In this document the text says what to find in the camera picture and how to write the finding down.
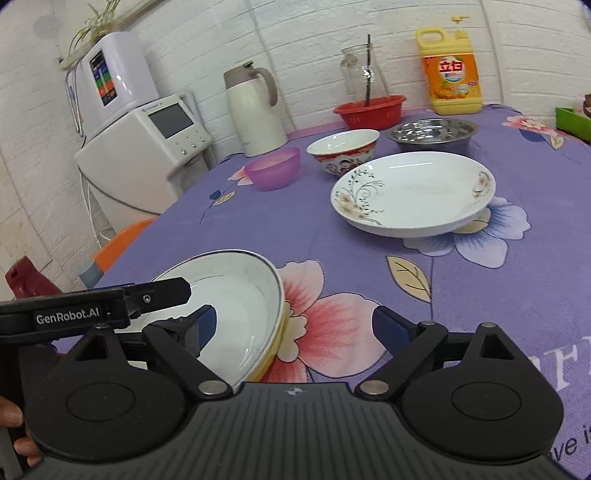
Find white water purifier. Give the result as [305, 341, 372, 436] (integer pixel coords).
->
[73, 32, 160, 140]

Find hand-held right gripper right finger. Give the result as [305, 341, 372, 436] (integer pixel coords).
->
[355, 305, 523, 398]

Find red plastic basket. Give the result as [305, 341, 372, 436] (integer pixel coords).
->
[333, 95, 407, 131]

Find white thermos jug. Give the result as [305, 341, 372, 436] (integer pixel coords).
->
[223, 60, 290, 158]

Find grey purifier hoses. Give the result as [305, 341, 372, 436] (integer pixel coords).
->
[64, 68, 86, 140]

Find clear glass pitcher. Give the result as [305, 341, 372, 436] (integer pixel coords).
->
[340, 44, 391, 105]

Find stainless steel bowl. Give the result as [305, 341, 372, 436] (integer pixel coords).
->
[386, 117, 479, 156]

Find white floral plate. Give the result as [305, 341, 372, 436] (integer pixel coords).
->
[331, 152, 496, 239]

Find white cable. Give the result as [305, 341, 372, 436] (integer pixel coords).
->
[79, 170, 160, 247]

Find green box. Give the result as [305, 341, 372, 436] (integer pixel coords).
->
[555, 106, 591, 145]

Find orange plastic stool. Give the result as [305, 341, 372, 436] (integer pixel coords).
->
[93, 216, 158, 274]

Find black stick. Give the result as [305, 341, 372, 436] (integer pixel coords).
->
[364, 34, 374, 108]

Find purple floral tablecloth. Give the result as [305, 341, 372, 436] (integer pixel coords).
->
[48, 104, 591, 464]

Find person's left hand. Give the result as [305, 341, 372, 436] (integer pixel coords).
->
[0, 394, 43, 468]

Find yellow detergent bottle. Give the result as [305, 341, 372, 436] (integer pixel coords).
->
[416, 16, 484, 116]

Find white plate with dark rim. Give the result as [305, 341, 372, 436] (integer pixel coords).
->
[113, 249, 285, 385]

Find white floral bowl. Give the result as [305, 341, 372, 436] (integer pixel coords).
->
[307, 128, 381, 177]

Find purple plastic bowl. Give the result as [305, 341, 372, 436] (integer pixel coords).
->
[244, 147, 301, 192]

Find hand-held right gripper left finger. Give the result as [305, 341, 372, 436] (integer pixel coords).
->
[56, 305, 234, 398]

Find white dispenser with screen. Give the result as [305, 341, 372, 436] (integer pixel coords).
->
[75, 90, 216, 232]

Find green potted plant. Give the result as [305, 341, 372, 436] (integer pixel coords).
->
[68, 0, 136, 57]

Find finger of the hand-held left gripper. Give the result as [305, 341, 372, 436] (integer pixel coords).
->
[124, 276, 193, 320]

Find red plastic stool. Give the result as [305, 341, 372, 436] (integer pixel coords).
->
[4, 259, 64, 302]

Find grey-blue container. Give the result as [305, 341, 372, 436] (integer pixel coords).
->
[78, 260, 105, 291]

